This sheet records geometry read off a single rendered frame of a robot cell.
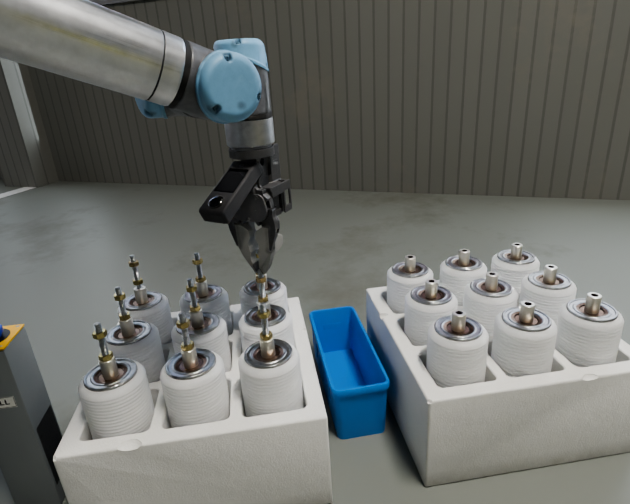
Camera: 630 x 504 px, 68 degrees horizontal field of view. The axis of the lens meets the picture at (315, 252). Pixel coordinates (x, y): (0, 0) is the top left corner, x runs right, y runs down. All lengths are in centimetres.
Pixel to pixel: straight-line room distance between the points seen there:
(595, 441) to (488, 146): 168
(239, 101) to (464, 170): 197
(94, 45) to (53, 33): 3
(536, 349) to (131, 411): 63
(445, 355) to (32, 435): 66
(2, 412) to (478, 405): 73
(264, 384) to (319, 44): 202
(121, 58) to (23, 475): 69
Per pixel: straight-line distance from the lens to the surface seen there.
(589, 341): 89
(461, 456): 86
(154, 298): 97
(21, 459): 93
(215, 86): 53
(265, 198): 73
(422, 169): 245
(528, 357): 83
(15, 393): 85
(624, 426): 99
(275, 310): 85
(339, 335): 115
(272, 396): 73
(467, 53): 237
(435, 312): 86
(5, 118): 362
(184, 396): 73
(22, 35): 51
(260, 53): 72
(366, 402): 90
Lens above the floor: 67
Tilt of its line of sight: 22 degrees down
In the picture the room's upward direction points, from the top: 4 degrees counter-clockwise
